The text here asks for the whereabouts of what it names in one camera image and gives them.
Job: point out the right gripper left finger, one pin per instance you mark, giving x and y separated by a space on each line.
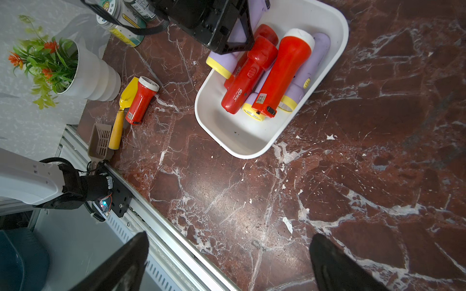
123 271

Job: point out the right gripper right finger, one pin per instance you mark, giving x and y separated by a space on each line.
335 271

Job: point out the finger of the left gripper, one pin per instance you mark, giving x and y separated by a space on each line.
234 11

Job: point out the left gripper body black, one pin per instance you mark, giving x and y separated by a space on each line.
209 22

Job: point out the white plastic storage box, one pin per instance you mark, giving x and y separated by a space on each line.
242 136

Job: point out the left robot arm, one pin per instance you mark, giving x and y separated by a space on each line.
49 185

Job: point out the silver round tin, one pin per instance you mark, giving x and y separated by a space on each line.
147 11

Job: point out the teal bin outside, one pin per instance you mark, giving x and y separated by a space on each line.
24 261

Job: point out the yellow toy shovel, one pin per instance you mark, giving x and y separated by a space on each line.
125 102

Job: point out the artificial flower plant pot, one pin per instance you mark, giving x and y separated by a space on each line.
62 68

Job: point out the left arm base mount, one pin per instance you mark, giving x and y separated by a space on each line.
116 202

